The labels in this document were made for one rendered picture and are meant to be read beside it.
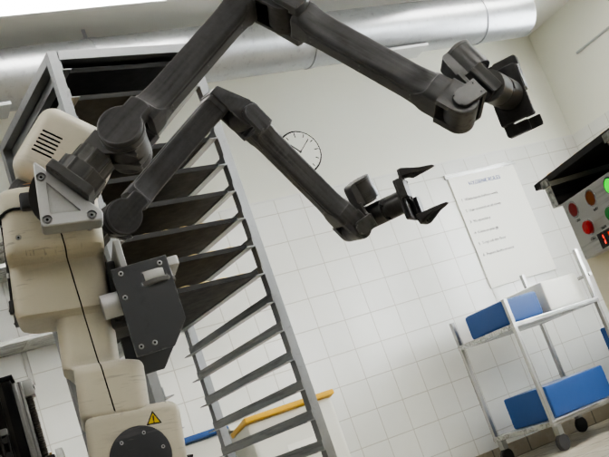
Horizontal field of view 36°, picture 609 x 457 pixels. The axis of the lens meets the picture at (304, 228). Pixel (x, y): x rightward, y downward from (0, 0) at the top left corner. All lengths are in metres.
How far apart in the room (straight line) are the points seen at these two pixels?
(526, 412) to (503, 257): 1.32
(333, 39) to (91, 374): 0.72
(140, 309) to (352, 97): 5.28
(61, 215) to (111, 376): 0.29
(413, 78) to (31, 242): 0.72
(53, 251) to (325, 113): 5.09
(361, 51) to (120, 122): 0.44
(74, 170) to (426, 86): 0.61
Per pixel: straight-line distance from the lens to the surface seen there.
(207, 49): 1.70
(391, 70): 1.66
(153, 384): 2.56
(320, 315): 6.09
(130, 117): 1.61
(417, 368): 6.31
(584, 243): 2.19
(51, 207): 1.59
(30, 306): 1.71
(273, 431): 2.97
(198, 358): 3.31
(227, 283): 2.77
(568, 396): 6.06
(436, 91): 1.63
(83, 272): 1.72
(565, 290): 6.27
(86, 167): 1.59
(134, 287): 1.66
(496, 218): 7.00
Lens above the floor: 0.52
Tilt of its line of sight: 12 degrees up
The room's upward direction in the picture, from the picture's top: 20 degrees counter-clockwise
